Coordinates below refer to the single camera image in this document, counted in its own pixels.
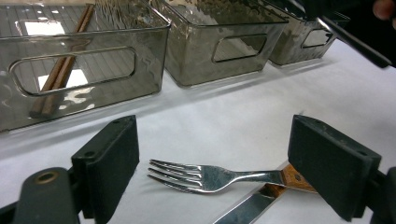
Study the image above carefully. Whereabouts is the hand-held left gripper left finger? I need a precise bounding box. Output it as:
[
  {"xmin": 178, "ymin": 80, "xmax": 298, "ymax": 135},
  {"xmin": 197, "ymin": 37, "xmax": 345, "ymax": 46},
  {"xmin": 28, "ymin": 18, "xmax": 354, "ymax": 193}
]
[{"xmin": 70, "ymin": 115, "xmax": 140, "ymax": 224}]

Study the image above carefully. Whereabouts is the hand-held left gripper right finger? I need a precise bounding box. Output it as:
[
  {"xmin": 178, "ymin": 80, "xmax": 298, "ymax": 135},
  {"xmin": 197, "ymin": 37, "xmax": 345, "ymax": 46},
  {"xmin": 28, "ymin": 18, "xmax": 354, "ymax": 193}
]
[{"xmin": 288, "ymin": 114, "xmax": 382, "ymax": 222}]

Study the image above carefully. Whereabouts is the smoky clear plastic bin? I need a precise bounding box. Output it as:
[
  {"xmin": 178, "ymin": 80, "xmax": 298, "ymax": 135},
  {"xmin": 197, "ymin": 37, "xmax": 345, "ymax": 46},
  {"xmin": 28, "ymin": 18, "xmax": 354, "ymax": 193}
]
[
  {"xmin": 148, "ymin": 0, "xmax": 289, "ymax": 88},
  {"xmin": 261, "ymin": 0, "xmax": 351, "ymax": 67},
  {"xmin": 0, "ymin": 0, "xmax": 172, "ymax": 133}
]

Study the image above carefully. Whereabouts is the knife with wooden handle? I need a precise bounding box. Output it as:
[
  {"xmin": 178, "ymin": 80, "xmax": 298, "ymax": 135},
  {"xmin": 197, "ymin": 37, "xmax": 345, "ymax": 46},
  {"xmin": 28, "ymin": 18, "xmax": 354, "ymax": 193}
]
[{"xmin": 211, "ymin": 183, "xmax": 288, "ymax": 224}]

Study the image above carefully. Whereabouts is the brown wooden chopstick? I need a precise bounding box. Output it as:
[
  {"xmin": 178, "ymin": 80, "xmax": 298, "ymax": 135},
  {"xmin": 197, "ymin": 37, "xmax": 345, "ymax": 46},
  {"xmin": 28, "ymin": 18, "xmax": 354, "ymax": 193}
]
[
  {"xmin": 28, "ymin": 3, "xmax": 92, "ymax": 119},
  {"xmin": 40, "ymin": 4, "xmax": 96, "ymax": 119}
]

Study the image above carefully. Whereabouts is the fork with wooden handle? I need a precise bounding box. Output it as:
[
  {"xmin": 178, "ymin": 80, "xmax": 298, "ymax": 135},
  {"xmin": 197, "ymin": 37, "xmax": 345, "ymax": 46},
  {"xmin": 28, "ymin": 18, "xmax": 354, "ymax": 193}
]
[{"xmin": 147, "ymin": 159, "xmax": 318, "ymax": 196}]

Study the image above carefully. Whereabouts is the white table board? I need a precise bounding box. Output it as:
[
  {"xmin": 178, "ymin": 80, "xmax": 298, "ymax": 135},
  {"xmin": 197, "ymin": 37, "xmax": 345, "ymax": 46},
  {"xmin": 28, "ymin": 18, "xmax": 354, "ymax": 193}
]
[{"xmin": 0, "ymin": 38, "xmax": 396, "ymax": 224}]

